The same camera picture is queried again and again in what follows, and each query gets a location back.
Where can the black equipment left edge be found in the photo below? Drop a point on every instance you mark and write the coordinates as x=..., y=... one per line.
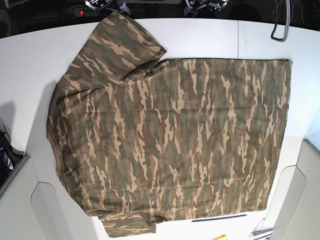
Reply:
x=9, y=156

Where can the camouflage T-shirt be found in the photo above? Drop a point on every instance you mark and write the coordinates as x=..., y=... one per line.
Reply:
x=139, y=140

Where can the black power strip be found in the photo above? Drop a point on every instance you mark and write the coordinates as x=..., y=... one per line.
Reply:
x=81, y=11

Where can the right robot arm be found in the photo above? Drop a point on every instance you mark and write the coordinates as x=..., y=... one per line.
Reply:
x=110, y=5

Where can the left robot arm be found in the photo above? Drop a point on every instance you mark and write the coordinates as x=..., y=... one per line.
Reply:
x=193, y=6

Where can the silver metal clip tool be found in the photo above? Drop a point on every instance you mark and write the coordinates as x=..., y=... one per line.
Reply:
x=260, y=233

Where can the orange object at edge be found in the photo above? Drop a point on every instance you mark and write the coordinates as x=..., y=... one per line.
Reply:
x=221, y=237

